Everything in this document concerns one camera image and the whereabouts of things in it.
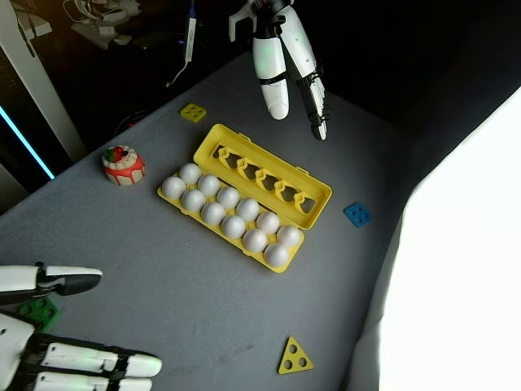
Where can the yellow rectangular holed block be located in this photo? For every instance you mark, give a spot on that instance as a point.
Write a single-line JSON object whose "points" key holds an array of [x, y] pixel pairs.
{"points": [[193, 118]]}

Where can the green pentagon holed block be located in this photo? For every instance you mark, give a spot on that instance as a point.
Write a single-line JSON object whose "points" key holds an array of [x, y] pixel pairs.
{"points": [[45, 322]]}

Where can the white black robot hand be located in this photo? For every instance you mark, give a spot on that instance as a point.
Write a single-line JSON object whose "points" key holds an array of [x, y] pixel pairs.
{"points": [[73, 358], [301, 45]]}

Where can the white vertical panel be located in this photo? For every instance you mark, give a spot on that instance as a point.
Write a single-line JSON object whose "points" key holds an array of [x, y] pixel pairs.
{"points": [[36, 81]]}

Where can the yellow triangle holed block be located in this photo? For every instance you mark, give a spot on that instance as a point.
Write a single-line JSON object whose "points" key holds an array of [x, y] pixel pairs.
{"points": [[295, 355]]}

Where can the blue square holed block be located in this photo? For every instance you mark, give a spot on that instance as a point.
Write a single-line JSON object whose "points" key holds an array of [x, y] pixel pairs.
{"points": [[358, 222]]}

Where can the white toy egg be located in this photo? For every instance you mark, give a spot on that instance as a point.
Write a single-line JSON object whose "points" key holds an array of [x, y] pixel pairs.
{"points": [[213, 213], [276, 255], [289, 236], [268, 222], [247, 209], [190, 173], [208, 184], [193, 200], [173, 187], [228, 196], [254, 240], [233, 226]]}

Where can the white device on stand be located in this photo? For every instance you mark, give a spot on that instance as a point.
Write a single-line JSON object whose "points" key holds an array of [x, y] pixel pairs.
{"points": [[102, 24]]}

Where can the yellow plastic egg carton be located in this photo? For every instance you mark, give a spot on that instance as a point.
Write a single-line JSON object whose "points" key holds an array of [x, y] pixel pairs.
{"points": [[309, 195]]}

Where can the cyan light strip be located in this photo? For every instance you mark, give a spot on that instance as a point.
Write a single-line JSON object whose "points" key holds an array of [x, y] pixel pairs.
{"points": [[24, 138]]}

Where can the red white strawberry toy cake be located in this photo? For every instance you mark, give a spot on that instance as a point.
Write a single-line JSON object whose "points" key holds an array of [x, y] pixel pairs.
{"points": [[124, 173]]}

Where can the grey table cloth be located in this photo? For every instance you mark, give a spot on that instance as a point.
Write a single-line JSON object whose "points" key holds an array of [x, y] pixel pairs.
{"points": [[203, 309]]}

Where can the white backdrop cloth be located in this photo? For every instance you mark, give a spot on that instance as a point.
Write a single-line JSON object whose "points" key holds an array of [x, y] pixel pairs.
{"points": [[468, 264]]}

